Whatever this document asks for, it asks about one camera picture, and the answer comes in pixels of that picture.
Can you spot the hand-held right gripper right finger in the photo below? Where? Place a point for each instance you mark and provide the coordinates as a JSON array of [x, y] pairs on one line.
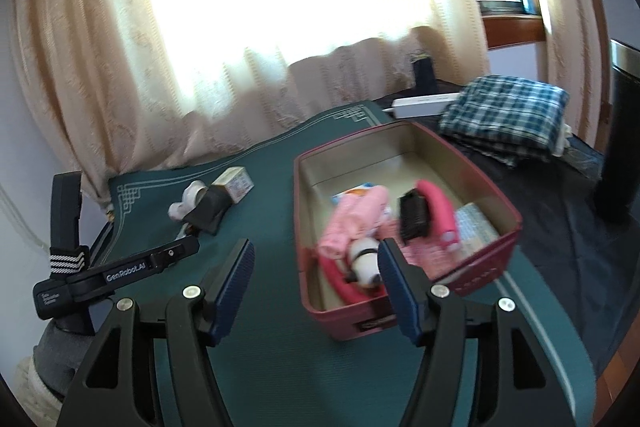
[[395, 292]]

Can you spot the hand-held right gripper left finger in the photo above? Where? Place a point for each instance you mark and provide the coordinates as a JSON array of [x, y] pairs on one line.
[[235, 287]]

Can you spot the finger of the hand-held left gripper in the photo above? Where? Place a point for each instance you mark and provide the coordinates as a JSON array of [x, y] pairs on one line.
[[175, 254]]

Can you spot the small panda toy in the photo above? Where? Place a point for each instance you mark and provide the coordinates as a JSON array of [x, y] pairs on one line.
[[362, 259]]

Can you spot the white plastic cap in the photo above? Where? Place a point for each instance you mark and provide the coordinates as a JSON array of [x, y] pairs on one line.
[[185, 204]]

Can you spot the black pouch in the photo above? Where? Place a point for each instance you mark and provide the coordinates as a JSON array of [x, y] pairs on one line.
[[210, 209]]

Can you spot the small green white carton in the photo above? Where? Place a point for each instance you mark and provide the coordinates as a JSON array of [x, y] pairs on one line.
[[235, 184]]

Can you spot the bent pink foam curler rod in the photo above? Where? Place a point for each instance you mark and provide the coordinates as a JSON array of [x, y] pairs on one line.
[[440, 207]]

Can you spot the red tin box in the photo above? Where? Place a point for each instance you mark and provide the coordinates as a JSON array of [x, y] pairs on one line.
[[415, 157]]

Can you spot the person's left forearm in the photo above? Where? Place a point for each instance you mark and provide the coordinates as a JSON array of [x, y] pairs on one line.
[[55, 357]]

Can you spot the black plastic desktop cover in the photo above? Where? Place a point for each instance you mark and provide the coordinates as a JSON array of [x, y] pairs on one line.
[[550, 227]]

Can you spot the pink dotted object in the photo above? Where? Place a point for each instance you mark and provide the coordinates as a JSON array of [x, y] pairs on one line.
[[425, 257]]

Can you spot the cream knitted cloth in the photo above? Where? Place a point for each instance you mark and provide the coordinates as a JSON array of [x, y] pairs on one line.
[[27, 377]]

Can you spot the orange white packet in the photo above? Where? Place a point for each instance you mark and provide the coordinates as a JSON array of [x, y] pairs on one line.
[[352, 193]]

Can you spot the green desk mat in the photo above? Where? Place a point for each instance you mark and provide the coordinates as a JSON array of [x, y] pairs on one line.
[[300, 382]]

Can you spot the wide cream lace curtain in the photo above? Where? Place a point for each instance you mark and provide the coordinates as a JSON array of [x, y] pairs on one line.
[[150, 82]]

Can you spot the white power strip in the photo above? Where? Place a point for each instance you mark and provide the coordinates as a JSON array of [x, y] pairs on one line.
[[420, 104]]

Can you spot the folded plaid cloth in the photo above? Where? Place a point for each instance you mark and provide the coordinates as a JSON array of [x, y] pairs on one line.
[[505, 112]]

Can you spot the white crumpled cloth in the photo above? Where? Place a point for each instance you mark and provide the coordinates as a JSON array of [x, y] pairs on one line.
[[565, 134]]

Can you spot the black thermos flask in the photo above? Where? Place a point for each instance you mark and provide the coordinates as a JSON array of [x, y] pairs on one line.
[[620, 147]]

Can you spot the narrow cream lace curtain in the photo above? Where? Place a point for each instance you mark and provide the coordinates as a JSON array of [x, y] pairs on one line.
[[570, 32]]

